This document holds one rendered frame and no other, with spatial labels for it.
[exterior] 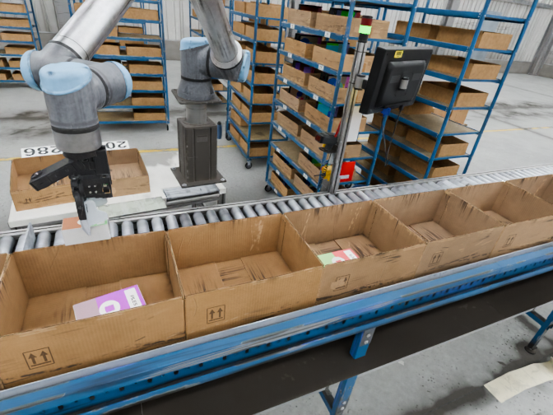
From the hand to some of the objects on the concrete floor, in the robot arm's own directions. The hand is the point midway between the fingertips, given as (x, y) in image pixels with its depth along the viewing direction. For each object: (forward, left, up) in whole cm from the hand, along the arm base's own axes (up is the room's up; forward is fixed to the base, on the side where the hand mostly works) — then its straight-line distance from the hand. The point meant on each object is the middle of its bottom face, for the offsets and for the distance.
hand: (85, 223), depth 85 cm
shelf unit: (-141, +168, -125) cm, 252 cm away
